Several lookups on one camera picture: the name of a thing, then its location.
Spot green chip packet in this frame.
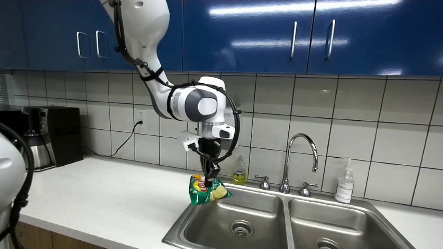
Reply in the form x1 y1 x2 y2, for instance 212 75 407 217
189 174 233 205

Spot steel sink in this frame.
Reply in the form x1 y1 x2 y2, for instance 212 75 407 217
287 194 416 249
162 183 288 249

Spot yellow dish soap bottle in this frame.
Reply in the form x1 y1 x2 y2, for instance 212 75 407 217
232 155 247 185

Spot chrome tap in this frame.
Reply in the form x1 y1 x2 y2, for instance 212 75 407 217
279 133 319 194

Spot blue cabinet door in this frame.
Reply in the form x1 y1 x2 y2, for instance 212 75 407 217
0 0 29 70
307 0 443 77
19 0 95 71
182 0 316 74
91 0 183 72

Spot hand soap pump bottle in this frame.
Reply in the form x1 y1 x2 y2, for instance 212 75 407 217
334 158 355 204

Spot black coffee maker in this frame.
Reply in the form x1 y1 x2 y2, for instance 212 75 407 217
21 105 84 172

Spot wooden cabinet door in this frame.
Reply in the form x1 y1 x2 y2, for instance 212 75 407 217
52 231 106 249
15 221 53 249

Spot steel coffee carafe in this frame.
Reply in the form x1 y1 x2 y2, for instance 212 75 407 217
22 130 53 170

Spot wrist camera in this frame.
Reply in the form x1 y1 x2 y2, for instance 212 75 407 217
177 131 200 152

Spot chrome tap handle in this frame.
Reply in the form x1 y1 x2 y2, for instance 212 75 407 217
255 175 271 191
299 182 318 198

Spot black cable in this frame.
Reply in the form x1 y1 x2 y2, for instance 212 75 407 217
83 120 144 158

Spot blue wall cabinet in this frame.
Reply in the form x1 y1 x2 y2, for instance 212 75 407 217
0 0 443 77

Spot silver door handle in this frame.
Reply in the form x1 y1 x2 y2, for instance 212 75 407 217
326 19 336 59
290 21 298 59
76 31 92 59
96 30 111 59

